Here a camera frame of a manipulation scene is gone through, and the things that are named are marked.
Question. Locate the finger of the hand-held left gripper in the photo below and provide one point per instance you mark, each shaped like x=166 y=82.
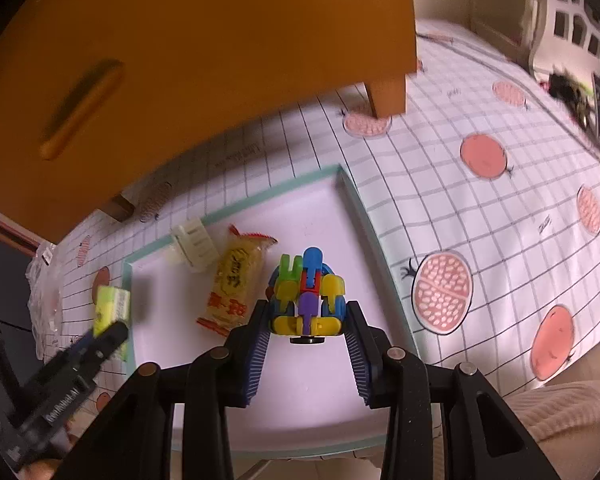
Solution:
x=97 y=342

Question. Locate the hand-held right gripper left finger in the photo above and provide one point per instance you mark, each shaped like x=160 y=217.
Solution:
x=257 y=355

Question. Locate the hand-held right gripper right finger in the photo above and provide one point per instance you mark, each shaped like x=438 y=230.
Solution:
x=360 y=360

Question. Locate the green yellow packet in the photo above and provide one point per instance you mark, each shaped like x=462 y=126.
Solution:
x=112 y=305

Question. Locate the colourful block toy car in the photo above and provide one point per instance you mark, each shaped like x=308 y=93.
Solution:
x=307 y=295

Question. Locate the white tray with teal rim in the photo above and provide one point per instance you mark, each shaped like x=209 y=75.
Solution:
x=300 y=210

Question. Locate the orange wooden drawer cabinet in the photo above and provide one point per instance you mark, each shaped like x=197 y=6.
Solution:
x=205 y=50

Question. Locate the clear plastic bag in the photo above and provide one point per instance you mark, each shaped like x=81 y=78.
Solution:
x=42 y=300

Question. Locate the yellow red snack packet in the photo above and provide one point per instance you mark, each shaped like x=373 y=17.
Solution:
x=237 y=280

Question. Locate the white plastic clip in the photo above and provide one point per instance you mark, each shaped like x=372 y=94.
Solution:
x=195 y=245

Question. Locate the fruit print grid tablecloth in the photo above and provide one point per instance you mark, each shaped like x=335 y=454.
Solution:
x=505 y=220

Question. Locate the person's beige trouser leg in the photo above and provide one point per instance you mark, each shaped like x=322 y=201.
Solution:
x=565 y=430

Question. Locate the wooden nightstand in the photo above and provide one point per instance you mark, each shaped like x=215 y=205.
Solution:
x=387 y=95

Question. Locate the white lattice basket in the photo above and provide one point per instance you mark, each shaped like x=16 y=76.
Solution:
x=570 y=15

